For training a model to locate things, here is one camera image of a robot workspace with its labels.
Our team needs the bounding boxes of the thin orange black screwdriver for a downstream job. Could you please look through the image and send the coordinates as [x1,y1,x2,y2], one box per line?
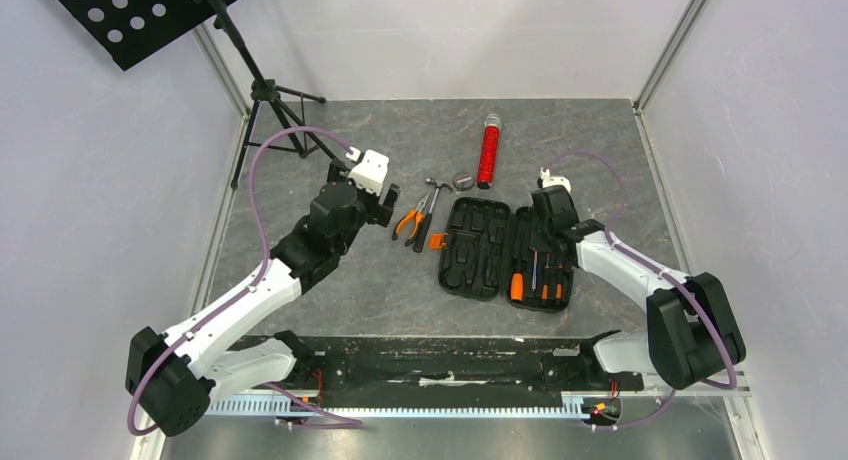
[540,253,550,306]

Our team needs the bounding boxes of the large orange handle screwdriver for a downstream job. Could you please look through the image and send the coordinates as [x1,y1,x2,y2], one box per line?
[510,240,524,302]

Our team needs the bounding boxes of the black plastic tool case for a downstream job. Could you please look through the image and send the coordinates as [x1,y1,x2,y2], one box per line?
[428,197,574,313]

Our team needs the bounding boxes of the small orange black screwdriver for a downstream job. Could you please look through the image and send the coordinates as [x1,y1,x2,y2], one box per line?
[528,227,539,296]

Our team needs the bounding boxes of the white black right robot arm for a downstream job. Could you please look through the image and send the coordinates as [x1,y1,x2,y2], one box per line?
[531,185,747,390]

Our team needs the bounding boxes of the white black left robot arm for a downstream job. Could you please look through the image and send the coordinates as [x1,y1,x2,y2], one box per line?
[126,150,400,437]

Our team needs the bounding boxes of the steel claw hammer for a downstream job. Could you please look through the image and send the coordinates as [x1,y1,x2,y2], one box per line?
[412,177,454,253]

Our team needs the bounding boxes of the black music stand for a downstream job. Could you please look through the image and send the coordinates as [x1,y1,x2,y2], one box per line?
[38,0,367,192]

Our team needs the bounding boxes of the orange handle pliers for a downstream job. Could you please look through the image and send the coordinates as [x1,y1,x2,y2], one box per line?
[391,193,430,246]

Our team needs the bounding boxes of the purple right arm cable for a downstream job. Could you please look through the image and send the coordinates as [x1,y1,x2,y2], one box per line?
[539,150,740,433]

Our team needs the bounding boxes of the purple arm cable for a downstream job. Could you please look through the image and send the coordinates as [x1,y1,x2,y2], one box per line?
[125,126,366,438]
[539,150,740,433]

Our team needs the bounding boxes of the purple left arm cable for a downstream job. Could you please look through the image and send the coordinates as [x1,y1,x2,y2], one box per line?
[125,126,366,438]

